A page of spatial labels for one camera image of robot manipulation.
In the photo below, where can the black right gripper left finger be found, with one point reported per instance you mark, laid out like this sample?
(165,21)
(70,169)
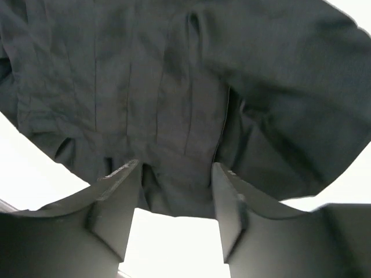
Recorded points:
(83,235)

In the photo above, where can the black pleated skirt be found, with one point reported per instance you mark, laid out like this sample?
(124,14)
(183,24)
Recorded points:
(277,91)

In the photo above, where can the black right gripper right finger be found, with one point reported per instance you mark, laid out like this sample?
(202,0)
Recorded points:
(262,237)

